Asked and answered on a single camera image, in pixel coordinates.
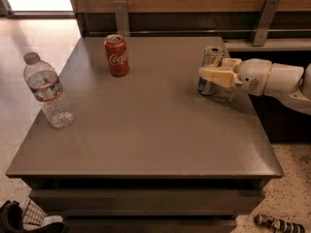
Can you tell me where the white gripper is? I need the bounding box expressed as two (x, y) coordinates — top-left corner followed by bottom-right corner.
(198, 58), (272, 96)

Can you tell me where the silver blue redbull can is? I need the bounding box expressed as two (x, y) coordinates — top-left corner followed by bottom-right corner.
(197, 46), (225, 96)

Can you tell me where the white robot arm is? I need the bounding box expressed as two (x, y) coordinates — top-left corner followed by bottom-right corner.
(198, 58), (311, 115)

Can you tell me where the red coca cola can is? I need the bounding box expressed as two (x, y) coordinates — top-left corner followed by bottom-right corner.
(104, 34), (129, 77)

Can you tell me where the clear plastic water bottle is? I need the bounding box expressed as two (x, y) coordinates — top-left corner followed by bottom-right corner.
(23, 52), (75, 129)

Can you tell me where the grey drawer cabinet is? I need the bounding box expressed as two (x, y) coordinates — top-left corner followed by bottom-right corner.
(7, 37), (283, 233)

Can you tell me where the black white striped cylinder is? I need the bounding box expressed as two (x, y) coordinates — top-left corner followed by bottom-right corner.
(255, 215), (306, 233)

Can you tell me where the right metal wall bracket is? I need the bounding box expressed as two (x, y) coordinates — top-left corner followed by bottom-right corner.
(251, 0), (281, 47)

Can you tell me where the metal wall bracket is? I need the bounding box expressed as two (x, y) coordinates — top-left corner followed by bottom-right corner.
(251, 0), (281, 47)
(113, 0), (130, 37)

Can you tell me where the left metal wall bracket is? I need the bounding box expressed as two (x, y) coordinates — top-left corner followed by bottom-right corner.
(113, 0), (130, 37)

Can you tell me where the horizontal metal rail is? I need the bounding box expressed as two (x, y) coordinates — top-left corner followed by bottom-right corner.
(86, 27), (311, 37)

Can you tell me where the black wire mesh basket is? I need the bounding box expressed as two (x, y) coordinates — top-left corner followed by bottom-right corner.
(22, 198), (48, 226)

